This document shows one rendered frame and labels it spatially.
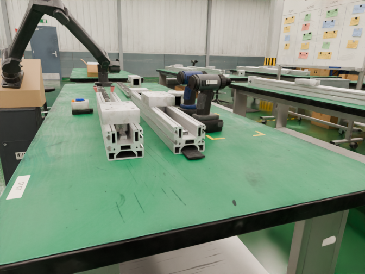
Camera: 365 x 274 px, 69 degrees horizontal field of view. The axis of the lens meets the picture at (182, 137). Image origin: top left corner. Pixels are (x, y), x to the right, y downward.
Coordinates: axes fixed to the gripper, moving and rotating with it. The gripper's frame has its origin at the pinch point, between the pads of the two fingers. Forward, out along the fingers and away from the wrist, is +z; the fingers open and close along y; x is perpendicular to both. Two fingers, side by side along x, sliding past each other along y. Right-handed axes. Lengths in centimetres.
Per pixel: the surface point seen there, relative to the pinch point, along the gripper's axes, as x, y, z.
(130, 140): -95, 3, -2
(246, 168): -113, 31, 3
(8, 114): -13, -49, 5
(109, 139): -98, -3, -3
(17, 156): -14, -48, 29
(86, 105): -34.1, -10.2, -1.4
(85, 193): -115, -10, 3
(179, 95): -35, 37, -5
